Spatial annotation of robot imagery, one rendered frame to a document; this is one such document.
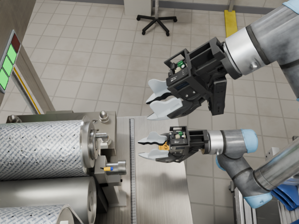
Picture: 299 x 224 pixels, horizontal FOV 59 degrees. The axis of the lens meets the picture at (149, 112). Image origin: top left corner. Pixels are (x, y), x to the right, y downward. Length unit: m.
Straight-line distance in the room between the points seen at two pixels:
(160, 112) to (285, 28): 0.26
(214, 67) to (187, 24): 2.65
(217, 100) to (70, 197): 0.39
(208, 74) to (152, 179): 0.60
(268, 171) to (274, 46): 0.48
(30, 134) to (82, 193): 0.18
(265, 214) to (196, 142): 1.09
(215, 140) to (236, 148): 0.07
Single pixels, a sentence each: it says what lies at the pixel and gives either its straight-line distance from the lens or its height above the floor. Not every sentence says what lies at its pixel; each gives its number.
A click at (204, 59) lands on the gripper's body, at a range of 0.48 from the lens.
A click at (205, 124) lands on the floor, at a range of 2.23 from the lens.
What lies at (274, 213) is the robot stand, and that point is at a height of 0.21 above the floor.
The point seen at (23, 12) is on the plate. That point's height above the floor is 1.19.
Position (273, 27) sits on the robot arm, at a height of 1.59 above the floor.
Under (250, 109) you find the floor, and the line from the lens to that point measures 2.43.
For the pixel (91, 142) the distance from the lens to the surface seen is 0.64.
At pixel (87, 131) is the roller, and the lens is 0.63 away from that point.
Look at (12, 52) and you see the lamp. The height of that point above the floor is 1.19.
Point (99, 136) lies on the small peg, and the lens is 0.67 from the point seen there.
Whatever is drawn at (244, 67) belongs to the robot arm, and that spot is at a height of 1.52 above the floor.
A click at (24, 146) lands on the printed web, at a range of 0.66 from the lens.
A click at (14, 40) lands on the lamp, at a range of 1.12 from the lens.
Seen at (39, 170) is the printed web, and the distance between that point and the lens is 0.69.
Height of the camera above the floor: 1.84
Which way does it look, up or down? 55 degrees down
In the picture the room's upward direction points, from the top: straight up
